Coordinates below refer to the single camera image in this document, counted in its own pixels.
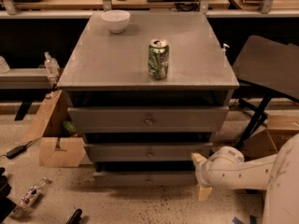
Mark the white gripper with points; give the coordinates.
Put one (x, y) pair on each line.
(201, 173)

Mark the grey bottom drawer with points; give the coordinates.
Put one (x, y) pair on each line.
(109, 179)

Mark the grey drawer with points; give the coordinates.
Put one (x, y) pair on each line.
(109, 179)
(145, 151)
(147, 120)

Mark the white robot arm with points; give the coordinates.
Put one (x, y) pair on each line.
(277, 175)

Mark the grey drawer cabinet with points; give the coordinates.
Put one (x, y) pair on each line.
(111, 70)

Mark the open cardboard box right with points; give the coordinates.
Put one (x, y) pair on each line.
(270, 140)

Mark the open cardboard box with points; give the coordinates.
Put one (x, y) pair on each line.
(270, 140)
(57, 148)

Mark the grey middle drawer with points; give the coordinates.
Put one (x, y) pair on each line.
(145, 151)

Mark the grey top drawer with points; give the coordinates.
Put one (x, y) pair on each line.
(147, 120)

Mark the open cardboard box left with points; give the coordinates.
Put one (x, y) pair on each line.
(57, 148)

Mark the black folding table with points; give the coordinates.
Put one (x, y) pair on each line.
(273, 69)

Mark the small white pump bottle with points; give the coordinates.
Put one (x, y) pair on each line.
(225, 48)

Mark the green soda can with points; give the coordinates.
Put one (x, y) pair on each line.
(158, 58)

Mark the black object bottom edge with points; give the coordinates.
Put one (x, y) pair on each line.
(75, 218)

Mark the clear bottle on floor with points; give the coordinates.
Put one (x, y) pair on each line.
(25, 205)

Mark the white ceramic bowl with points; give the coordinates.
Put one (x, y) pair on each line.
(116, 20)

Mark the clear bottle on shelf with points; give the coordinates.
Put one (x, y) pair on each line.
(51, 65)

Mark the black power adapter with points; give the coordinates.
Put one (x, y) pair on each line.
(14, 152)

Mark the low grey shelf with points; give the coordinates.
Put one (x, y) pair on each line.
(28, 78)

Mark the black equipment left edge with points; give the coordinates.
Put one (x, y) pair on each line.
(6, 205)

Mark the clear container far left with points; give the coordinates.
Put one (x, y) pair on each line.
(4, 67)

